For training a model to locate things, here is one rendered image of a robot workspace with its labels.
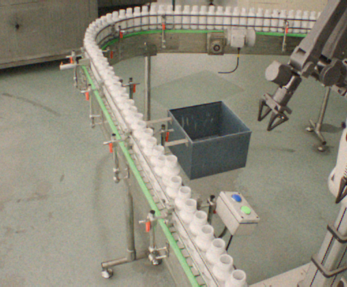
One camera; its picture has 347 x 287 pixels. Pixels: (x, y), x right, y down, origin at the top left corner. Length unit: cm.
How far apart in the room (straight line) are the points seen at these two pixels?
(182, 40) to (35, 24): 201
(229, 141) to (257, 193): 119
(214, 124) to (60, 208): 127
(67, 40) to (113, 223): 250
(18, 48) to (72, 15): 68
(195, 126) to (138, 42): 99
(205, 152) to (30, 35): 308
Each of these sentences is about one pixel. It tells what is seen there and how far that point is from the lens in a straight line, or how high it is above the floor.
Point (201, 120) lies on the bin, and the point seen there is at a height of 85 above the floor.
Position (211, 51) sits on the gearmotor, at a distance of 300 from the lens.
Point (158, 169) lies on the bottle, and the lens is 143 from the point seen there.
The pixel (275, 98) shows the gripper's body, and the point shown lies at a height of 138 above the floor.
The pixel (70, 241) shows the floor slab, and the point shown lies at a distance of 274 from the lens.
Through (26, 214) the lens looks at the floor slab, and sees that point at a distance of 298.
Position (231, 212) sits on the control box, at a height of 111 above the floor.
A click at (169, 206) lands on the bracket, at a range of 131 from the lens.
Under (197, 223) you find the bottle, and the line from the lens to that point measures 122.
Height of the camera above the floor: 202
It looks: 35 degrees down
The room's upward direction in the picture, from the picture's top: 2 degrees clockwise
